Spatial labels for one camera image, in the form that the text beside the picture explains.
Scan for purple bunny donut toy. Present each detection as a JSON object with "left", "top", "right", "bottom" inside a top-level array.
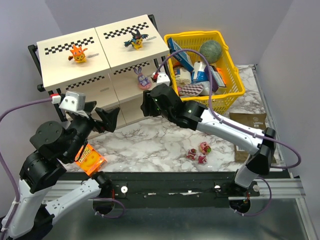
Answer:
[{"left": 133, "top": 67, "right": 152, "bottom": 90}]

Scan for orange dragon toy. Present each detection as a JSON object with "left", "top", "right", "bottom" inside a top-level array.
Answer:
[{"left": 68, "top": 44, "right": 88, "bottom": 63}]

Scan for red pink bear toy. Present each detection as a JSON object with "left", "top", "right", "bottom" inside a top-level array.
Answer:
[{"left": 186, "top": 148, "right": 197, "bottom": 161}]

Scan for pink bear strawberry toy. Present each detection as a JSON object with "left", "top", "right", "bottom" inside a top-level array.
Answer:
[{"left": 199, "top": 141, "right": 212, "bottom": 155}]

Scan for black yellow bat toy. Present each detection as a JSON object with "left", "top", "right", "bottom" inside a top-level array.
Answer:
[{"left": 124, "top": 29, "right": 149, "bottom": 50}]

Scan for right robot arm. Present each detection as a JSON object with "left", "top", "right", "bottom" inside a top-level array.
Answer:
[{"left": 140, "top": 83, "right": 276, "bottom": 189}]

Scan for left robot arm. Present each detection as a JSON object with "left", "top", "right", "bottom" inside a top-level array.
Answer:
[{"left": 0, "top": 101, "right": 120, "bottom": 240}]

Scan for beige three-tier shelf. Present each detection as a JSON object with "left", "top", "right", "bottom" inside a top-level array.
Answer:
[{"left": 28, "top": 14, "right": 169, "bottom": 128}]

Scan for striped pink grey sponge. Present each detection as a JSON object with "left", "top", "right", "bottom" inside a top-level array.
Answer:
[{"left": 178, "top": 84, "right": 204, "bottom": 97}]

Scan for cream paper roll pack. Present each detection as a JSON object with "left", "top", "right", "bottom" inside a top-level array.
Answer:
[{"left": 174, "top": 67, "right": 192, "bottom": 87}]

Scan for orange Scrub Daddy box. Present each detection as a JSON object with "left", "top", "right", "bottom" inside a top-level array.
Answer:
[{"left": 74, "top": 143, "right": 107, "bottom": 177}]

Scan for blue white pouch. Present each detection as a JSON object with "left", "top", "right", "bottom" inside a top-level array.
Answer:
[{"left": 191, "top": 61, "right": 208, "bottom": 83}]

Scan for yellow plastic basket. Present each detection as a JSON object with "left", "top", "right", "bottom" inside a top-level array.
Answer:
[{"left": 164, "top": 30, "right": 245, "bottom": 114}]

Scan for blue Harry's box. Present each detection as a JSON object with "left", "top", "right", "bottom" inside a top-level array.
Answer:
[{"left": 167, "top": 37, "right": 194, "bottom": 73}]

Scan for dark purple box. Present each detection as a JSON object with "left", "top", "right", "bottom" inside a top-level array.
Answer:
[{"left": 204, "top": 65, "right": 227, "bottom": 95}]

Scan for small red pink toy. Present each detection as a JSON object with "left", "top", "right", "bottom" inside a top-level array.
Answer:
[{"left": 197, "top": 154, "right": 207, "bottom": 164}]

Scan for green textured ball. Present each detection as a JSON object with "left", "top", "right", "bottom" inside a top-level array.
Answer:
[{"left": 199, "top": 40, "right": 223, "bottom": 64}]

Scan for brown coffee bag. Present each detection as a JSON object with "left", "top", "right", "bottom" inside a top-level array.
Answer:
[{"left": 229, "top": 112, "right": 267, "bottom": 163}]

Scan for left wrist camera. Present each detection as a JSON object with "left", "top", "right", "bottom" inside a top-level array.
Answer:
[{"left": 59, "top": 91, "right": 88, "bottom": 118}]

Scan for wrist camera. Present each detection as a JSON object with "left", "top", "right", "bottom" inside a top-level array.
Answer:
[
  {"left": 152, "top": 72, "right": 171, "bottom": 86},
  {"left": 59, "top": 91, "right": 88, "bottom": 118}
]

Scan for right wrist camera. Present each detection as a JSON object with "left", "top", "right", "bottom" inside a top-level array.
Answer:
[{"left": 152, "top": 72, "right": 171, "bottom": 86}]

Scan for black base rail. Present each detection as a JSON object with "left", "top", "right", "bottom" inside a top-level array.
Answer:
[{"left": 64, "top": 171, "right": 261, "bottom": 210}]

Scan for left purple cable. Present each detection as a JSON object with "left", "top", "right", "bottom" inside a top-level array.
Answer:
[{"left": 0, "top": 93, "right": 126, "bottom": 233}]

